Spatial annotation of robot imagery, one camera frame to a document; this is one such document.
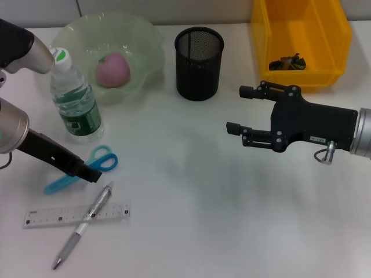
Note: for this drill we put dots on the pink toy peach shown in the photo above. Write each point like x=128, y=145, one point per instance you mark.
x=113, y=69

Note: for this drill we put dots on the green plastic wrapper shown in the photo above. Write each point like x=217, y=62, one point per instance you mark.
x=290, y=64

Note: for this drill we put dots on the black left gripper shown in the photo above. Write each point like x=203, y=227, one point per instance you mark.
x=49, y=150

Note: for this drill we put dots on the clear bottle with green label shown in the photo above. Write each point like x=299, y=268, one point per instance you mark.
x=78, y=110

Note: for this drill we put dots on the green glass fruit plate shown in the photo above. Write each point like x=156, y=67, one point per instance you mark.
x=139, y=58

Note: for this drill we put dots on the yellow plastic storage bin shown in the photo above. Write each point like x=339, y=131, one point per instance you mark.
x=301, y=34

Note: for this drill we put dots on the clear silver ballpoint pen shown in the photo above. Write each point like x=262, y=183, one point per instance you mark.
x=72, y=243

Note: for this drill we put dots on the blue scissors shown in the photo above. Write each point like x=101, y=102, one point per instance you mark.
x=104, y=162

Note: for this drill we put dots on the transparent plastic ruler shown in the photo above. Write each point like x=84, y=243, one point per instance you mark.
x=43, y=218

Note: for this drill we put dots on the black mesh pen cup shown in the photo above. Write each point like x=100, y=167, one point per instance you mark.
x=197, y=78

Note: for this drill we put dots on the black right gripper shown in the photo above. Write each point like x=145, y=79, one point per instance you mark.
x=313, y=121

